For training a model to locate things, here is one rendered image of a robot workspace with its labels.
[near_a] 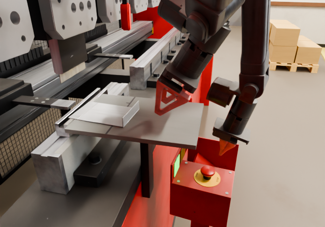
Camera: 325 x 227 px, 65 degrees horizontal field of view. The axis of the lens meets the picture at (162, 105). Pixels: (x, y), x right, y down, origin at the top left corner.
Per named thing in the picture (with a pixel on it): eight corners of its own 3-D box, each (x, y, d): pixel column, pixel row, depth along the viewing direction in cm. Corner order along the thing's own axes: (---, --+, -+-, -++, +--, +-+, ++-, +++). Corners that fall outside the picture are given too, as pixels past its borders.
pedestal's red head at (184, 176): (226, 231, 68) (234, 179, 60) (169, 214, 73) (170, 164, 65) (233, 181, 85) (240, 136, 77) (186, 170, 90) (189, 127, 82)
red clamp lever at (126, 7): (131, 31, 63) (128, -12, 59) (115, 30, 64) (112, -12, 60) (133, 30, 65) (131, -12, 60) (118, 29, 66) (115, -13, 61)
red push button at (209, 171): (213, 186, 68) (214, 175, 66) (198, 182, 69) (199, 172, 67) (215, 175, 71) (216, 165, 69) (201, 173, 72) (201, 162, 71)
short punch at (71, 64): (65, 83, 51) (56, 35, 46) (56, 83, 51) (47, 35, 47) (89, 68, 59) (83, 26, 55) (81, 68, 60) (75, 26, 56)
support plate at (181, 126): (196, 150, 46) (196, 145, 45) (65, 132, 51) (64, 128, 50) (203, 106, 62) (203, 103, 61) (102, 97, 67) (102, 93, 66)
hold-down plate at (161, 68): (159, 88, 102) (159, 81, 101) (147, 87, 103) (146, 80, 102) (173, 66, 129) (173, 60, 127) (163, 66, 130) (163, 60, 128)
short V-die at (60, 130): (69, 137, 53) (67, 125, 52) (56, 135, 54) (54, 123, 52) (108, 98, 71) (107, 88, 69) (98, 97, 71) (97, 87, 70)
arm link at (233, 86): (259, 88, 58) (267, 72, 64) (214, 69, 61) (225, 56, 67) (242, 125, 66) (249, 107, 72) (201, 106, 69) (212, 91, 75)
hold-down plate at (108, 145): (98, 189, 53) (96, 177, 52) (74, 184, 54) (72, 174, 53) (140, 119, 79) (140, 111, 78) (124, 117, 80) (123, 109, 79)
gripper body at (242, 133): (214, 121, 76) (223, 100, 73) (247, 134, 75) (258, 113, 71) (211, 132, 71) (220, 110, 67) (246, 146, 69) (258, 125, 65)
